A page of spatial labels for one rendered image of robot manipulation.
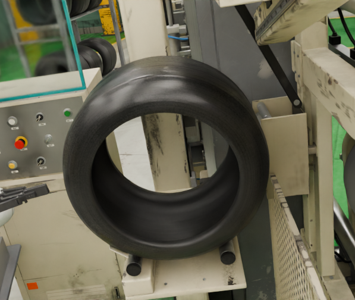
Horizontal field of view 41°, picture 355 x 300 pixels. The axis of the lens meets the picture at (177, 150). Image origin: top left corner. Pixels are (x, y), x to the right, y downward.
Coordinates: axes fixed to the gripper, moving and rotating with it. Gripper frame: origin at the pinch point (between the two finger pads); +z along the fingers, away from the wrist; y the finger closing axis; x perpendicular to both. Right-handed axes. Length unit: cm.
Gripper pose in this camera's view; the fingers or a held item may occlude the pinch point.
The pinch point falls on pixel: (36, 191)
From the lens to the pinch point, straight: 147.0
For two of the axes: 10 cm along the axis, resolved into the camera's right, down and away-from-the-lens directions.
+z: 9.6, -2.6, -1.2
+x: 2.9, 8.7, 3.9
